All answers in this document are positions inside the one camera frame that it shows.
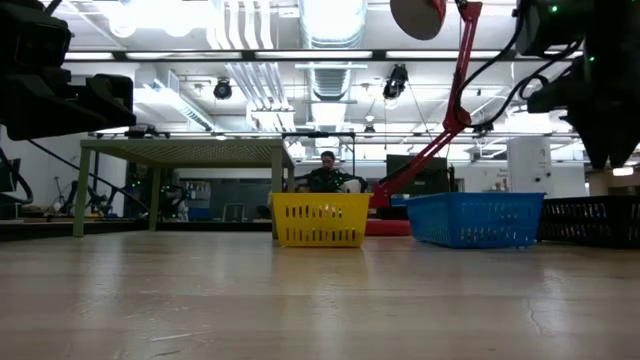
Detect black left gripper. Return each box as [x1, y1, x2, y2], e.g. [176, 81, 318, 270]
[0, 67, 138, 142]

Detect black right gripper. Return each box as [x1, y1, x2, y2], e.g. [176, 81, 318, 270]
[526, 52, 640, 171]

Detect black plastic basket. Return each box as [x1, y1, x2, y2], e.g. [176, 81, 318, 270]
[537, 195, 640, 250]

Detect blue plastic basket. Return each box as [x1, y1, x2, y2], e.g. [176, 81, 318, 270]
[391, 191, 546, 250]

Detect yellow plastic basket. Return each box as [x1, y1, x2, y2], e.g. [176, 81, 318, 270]
[269, 192, 374, 248]

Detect red desk lamp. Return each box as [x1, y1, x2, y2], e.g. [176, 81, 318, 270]
[363, 0, 484, 237]

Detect white pillar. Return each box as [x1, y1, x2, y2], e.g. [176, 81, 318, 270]
[506, 136, 555, 197]

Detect black monitor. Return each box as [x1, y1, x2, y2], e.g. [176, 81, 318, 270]
[0, 157, 22, 194]
[385, 154, 450, 197]

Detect green perforated metal shelf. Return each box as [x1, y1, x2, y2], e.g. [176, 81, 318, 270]
[72, 137, 296, 240]

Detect person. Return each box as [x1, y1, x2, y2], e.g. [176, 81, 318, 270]
[294, 150, 369, 195]

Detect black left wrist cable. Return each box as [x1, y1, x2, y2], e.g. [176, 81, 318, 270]
[27, 138, 152, 215]

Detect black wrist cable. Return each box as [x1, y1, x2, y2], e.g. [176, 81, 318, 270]
[27, 138, 152, 215]
[451, 7, 586, 130]

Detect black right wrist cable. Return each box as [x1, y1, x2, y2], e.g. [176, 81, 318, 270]
[451, 7, 586, 130]

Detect silver ventilation duct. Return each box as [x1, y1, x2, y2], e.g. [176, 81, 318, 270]
[298, 0, 369, 104]

